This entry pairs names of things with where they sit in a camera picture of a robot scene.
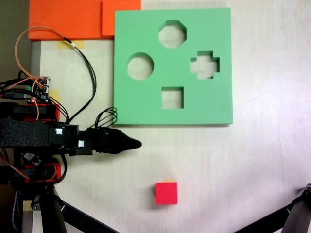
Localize red printed base mount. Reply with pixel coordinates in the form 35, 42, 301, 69
23, 103, 61, 183

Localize blue braided cable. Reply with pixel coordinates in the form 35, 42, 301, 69
11, 191, 21, 231

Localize small orange foam block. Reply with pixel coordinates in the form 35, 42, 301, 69
101, 0, 142, 37

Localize red square block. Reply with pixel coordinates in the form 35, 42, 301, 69
155, 182, 178, 205

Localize wide yellow tape strip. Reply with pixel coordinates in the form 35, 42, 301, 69
57, 40, 85, 50

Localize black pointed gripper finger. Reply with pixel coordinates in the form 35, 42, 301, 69
106, 129, 142, 156

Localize black controller board with chip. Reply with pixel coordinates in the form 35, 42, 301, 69
23, 152, 42, 167

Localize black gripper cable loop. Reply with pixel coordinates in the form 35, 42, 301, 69
87, 108, 119, 130

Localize black tripod leg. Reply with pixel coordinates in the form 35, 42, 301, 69
234, 203, 294, 233
283, 182, 311, 233
59, 200, 120, 233

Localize large orange foam block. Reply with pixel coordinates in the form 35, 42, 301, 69
28, 0, 115, 41

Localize thick black tripod column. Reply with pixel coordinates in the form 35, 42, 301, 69
31, 186, 68, 233

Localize black usb cable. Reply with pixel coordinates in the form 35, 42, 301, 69
0, 92, 27, 100

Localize long black cable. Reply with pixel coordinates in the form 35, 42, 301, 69
63, 37, 97, 123

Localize grey metal rail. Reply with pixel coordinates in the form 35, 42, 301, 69
31, 40, 41, 78

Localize thin orange wire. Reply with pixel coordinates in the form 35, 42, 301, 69
15, 27, 73, 84

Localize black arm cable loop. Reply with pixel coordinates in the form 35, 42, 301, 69
50, 96, 70, 122

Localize green shape sorting board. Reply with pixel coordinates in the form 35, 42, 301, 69
113, 7, 234, 126

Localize circuit board with green terminal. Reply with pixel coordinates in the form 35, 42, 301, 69
25, 76, 52, 104

